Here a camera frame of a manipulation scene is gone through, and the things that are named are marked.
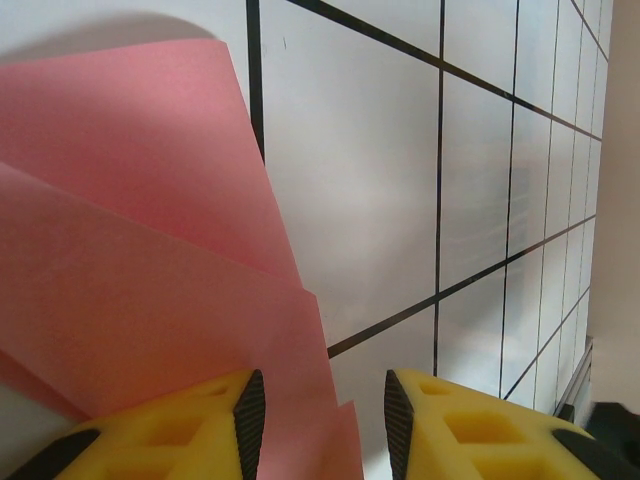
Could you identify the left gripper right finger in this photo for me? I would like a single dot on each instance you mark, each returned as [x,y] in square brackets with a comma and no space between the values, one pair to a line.
[475,440]

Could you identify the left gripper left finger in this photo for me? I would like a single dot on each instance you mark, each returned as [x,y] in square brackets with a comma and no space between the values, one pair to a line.
[175,440]

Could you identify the pink cloth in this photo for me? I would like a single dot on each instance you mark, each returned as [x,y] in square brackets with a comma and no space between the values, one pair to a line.
[125,225]

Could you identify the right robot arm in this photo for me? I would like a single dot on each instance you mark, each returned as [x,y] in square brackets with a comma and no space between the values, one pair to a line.
[617,435]

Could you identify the aluminium table edge rail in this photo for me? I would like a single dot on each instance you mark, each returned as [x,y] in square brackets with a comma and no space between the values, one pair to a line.
[575,380]

